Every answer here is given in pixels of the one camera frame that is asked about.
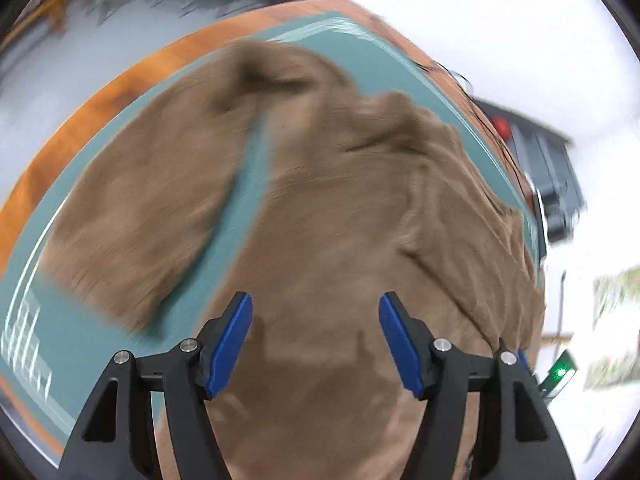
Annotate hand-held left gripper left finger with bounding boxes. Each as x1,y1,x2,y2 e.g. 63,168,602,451
57,291,254,480

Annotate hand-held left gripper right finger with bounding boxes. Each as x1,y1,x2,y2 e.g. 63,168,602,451
378,291,577,480

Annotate brown sweater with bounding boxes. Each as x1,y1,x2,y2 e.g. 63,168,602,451
39,40,548,480

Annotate green printed paper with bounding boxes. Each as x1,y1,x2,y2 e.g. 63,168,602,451
584,266,640,392

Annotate teal cutting mat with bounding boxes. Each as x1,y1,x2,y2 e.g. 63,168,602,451
0,12,543,453

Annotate dark grey machine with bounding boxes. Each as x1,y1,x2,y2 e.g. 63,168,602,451
474,96,590,247

